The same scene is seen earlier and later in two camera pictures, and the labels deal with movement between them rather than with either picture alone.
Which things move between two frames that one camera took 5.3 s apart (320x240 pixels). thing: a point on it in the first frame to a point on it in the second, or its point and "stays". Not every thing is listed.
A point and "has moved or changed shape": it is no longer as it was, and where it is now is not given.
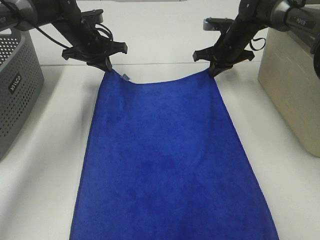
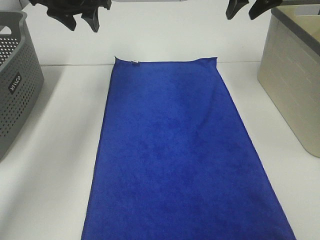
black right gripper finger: [216, 67] to [260, 6]
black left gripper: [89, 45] to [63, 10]
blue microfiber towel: [165, 161] has moved or changed shape
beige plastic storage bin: [287, 72] stays
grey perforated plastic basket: [21, 78] stays
